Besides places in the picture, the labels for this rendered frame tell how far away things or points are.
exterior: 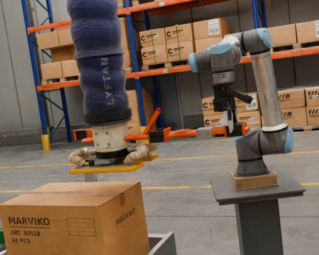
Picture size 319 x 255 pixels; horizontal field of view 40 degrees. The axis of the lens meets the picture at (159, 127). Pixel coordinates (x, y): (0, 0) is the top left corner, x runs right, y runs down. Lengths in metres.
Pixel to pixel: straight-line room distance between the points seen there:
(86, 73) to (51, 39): 8.95
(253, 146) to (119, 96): 0.98
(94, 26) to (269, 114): 1.15
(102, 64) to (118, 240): 0.82
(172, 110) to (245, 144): 8.32
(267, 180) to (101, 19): 1.34
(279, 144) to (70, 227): 1.26
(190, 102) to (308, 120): 3.14
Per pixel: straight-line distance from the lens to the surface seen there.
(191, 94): 10.79
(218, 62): 1.86
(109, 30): 2.00
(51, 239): 2.21
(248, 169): 2.67
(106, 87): 2.00
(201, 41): 9.32
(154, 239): 2.53
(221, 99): 1.87
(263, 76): 2.54
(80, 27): 2.02
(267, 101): 2.57
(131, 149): 2.06
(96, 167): 2.03
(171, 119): 10.97
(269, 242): 2.79
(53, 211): 2.14
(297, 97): 8.94
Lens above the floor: 1.48
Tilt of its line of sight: 7 degrees down
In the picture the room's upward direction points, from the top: 8 degrees counter-clockwise
